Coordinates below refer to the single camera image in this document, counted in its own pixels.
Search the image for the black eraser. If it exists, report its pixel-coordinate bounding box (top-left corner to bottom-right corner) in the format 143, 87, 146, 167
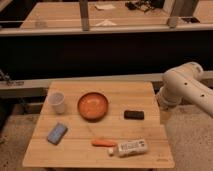
124, 110, 144, 120

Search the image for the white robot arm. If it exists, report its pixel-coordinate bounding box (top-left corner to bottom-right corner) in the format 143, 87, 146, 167
156, 62, 213, 118

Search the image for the white ceramic cup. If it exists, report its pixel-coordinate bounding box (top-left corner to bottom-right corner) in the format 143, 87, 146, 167
48, 92, 65, 114

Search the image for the orange bowl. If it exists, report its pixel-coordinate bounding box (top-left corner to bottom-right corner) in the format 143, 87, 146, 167
77, 92, 109, 121

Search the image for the wooden table board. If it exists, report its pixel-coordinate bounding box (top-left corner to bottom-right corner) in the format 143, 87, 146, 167
23, 81, 174, 169

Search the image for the orange carrot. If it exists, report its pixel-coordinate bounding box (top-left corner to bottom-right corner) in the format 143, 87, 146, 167
91, 139, 117, 147

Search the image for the folded white paper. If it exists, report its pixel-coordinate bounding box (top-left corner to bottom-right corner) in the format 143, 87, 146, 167
95, 19, 117, 27

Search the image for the blue sponge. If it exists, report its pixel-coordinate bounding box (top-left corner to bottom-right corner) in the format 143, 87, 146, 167
47, 123, 68, 145

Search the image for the white tube with cap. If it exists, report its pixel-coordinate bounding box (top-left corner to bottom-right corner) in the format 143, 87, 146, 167
107, 139, 148, 157

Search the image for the white paper sheet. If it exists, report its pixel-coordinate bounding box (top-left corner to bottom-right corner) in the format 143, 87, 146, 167
95, 4, 116, 10

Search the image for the grey metal post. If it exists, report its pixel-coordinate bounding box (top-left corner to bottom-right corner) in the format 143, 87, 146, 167
167, 0, 185, 28
79, 0, 90, 31

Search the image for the black cables bundle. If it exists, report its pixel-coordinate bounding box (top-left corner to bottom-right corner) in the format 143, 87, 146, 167
124, 0, 165, 13

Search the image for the grey metal post right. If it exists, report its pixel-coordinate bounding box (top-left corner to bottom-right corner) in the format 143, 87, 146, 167
167, 0, 185, 28

